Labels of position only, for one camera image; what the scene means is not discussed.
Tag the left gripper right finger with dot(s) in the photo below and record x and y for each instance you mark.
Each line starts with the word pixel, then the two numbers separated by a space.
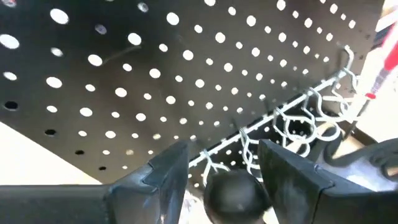
pixel 295 193

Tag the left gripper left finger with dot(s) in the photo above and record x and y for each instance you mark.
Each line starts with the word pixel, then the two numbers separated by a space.
pixel 149 196

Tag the black metal pegboard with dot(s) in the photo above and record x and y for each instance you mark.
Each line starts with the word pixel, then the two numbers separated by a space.
pixel 186 77

